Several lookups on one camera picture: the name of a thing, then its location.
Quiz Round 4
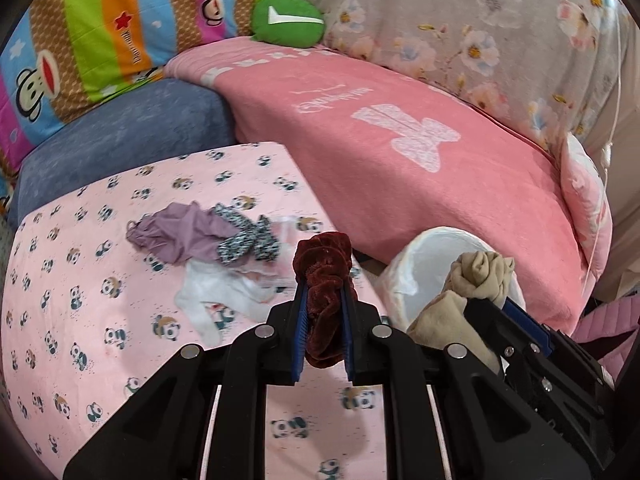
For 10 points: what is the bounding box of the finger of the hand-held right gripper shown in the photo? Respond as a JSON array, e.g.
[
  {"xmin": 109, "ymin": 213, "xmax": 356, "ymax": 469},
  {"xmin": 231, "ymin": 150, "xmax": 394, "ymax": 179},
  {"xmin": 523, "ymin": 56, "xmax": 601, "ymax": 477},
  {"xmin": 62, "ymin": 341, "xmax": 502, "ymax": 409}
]
[
  {"xmin": 462, "ymin": 299, "xmax": 518, "ymax": 366},
  {"xmin": 500, "ymin": 297, "xmax": 557, "ymax": 357}
]

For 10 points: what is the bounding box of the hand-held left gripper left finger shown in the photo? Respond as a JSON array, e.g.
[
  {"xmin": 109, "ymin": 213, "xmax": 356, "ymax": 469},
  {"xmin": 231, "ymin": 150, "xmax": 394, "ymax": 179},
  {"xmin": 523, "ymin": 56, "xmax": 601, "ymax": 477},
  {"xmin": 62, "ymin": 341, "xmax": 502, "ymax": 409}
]
[{"xmin": 62, "ymin": 282, "xmax": 309, "ymax": 480}]

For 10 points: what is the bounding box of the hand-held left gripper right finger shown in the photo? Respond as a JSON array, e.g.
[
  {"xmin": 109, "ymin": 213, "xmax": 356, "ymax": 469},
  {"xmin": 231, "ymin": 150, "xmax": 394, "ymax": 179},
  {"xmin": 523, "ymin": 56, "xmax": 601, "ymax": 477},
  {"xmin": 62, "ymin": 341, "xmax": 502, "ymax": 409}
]
[{"xmin": 342, "ymin": 282, "xmax": 562, "ymax": 480}]

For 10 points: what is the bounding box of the dark red velvet scrunchie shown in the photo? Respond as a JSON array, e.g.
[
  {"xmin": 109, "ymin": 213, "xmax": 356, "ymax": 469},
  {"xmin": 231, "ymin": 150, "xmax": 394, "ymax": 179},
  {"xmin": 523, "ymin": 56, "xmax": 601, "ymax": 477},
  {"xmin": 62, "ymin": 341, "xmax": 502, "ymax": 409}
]
[{"xmin": 292, "ymin": 231, "xmax": 355, "ymax": 370}]

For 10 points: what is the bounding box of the beige stocking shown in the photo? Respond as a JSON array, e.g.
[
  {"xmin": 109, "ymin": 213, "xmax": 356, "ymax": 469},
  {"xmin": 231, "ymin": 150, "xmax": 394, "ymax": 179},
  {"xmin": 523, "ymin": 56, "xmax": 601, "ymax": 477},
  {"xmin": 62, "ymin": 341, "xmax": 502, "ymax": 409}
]
[{"xmin": 406, "ymin": 251, "xmax": 516, "ymax": 377}]

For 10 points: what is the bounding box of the waste bin with white liner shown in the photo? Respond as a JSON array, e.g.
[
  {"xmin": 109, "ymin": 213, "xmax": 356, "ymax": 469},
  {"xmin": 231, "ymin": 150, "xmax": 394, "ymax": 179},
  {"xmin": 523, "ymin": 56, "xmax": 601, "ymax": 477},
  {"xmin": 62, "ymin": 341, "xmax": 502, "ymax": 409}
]
[{"xmin": 375, "ymin": 226, "xmax": 529, "ymax": 333}]

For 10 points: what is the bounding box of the pink backpack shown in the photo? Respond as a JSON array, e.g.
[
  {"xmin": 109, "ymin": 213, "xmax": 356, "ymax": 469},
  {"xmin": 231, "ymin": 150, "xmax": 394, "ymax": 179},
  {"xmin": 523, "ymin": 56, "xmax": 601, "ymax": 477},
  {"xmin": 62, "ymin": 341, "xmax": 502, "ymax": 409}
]
[{"xmin": 572, "ymin": 294, "xmax": 640, "ymax": 363}]

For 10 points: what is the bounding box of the white sock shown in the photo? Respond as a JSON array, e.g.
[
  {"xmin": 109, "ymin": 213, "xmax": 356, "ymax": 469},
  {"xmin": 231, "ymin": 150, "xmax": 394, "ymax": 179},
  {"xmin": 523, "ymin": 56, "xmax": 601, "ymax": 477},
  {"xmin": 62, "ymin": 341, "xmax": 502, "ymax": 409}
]
[{"xmin": 175, "ymin": 259, "xmax": 292, "ymax": 346}]

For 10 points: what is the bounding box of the leopard print scrunchie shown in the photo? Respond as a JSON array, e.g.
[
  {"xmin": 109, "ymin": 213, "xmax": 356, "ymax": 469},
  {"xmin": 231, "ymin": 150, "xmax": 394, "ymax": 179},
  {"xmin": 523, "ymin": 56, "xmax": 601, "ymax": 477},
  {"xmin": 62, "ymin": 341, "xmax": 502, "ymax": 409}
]
[{"xmin": 212, "ymin": 203, "xmax": 282, "ymax": 266}]

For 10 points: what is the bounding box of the pink pillow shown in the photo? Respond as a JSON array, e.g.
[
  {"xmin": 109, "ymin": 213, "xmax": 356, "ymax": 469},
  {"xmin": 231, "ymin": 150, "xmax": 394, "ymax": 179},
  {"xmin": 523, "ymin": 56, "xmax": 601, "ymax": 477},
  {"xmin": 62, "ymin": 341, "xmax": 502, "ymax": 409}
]
[{"xmin": 560, "ymin": 132, "xmax": 614, "ymax": 281}]

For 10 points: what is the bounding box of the purple cloth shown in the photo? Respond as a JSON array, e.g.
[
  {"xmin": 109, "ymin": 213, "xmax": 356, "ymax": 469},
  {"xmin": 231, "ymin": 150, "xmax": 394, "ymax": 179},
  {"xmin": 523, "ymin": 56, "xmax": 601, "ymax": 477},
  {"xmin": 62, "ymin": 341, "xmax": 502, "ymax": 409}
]
[{"xmin": 125, "ymin": 201, "xmax": 237, "ymax": 266}]

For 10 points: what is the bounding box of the pink blanket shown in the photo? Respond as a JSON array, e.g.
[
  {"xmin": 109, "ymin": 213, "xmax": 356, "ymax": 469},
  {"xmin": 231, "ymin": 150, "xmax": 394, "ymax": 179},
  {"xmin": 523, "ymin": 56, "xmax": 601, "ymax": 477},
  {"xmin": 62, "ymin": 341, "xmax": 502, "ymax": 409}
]
[{"xmin": 165, "ymin": 35, "xmax": 609, "ymax": 333}]

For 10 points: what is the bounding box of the pink panda print cloth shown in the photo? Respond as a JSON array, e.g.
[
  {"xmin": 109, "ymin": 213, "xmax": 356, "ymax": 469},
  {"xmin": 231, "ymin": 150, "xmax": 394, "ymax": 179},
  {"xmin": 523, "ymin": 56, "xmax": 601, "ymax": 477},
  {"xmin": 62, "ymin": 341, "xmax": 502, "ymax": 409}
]
[{"xmin": 0, "ymin": 141, "xmax": 402, "ymax": 480}]

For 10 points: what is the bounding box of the blue sofa cushion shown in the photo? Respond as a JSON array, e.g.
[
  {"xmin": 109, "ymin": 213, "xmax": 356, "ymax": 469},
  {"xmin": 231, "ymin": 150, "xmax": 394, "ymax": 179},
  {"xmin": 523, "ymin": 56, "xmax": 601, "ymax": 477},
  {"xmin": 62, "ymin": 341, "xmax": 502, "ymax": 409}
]
[{"xmin": 7, "ymin": 77, "xmax": 237, "ymax": 231}]

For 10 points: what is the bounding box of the grey floral sheet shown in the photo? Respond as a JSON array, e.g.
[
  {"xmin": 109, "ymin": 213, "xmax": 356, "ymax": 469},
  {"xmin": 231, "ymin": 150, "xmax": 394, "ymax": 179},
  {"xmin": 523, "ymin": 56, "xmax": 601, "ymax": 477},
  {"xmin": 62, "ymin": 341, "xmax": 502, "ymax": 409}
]
[{"xmin": 272, "ymin": 0, "xmax": 632, "ymax": 156}]

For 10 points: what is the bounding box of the green round cushion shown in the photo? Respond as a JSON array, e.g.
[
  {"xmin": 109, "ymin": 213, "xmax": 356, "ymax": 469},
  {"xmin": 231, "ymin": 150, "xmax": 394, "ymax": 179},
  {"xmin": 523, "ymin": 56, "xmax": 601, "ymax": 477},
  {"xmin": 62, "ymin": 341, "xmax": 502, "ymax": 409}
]
[{"xmin": 251, "ymin": 0, "xmax": 327, "ymax": 46}]

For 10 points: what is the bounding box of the striped monkey print blanket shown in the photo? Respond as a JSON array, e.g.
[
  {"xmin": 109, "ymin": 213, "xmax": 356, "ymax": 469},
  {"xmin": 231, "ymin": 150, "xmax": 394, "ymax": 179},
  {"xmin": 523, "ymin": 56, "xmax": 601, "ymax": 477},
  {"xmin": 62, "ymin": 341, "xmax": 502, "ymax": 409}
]
[{"xmin": 0, "ymin": 0, "xmax": 279, "ymax": 211}]

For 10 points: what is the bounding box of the thin white cable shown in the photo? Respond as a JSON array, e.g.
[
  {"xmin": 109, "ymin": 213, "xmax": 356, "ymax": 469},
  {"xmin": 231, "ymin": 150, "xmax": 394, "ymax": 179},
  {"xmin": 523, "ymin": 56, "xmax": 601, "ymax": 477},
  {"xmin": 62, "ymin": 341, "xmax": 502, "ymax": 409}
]
[{"xmin": 582, "ymin": 22, "xmax": 626, "ymax": 292}]

